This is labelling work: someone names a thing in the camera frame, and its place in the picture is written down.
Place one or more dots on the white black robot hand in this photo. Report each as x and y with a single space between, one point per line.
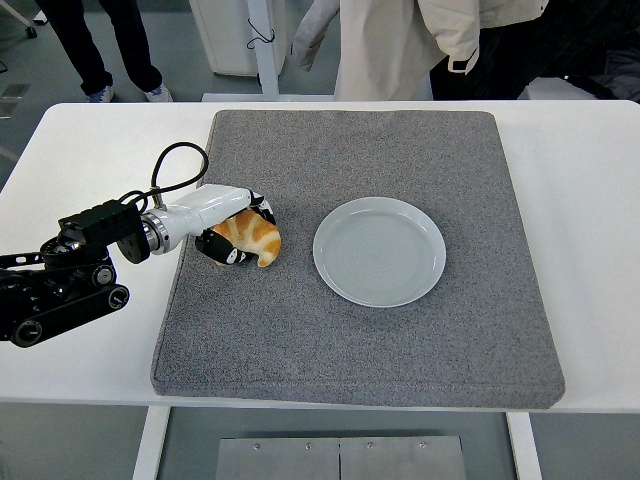
210 202

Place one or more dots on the golden croissant bread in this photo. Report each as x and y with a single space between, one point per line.
260 240

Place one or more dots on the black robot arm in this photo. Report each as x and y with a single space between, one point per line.
100 220

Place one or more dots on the pale grey round plate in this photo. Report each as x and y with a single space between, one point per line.
380 252

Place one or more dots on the grey metal plate with screws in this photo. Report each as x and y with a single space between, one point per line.
340 460

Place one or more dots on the grey felt mat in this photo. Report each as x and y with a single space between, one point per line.
300 350

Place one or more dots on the person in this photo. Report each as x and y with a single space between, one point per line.
525 50
85 50

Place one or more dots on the beige jacket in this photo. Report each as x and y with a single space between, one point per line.
380 45

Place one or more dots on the white table leg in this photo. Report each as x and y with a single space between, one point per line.
525 450
150 445

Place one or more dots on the white chair base with caster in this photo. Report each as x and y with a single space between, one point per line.
22 12

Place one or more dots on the black jacket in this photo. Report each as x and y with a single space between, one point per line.
600 86

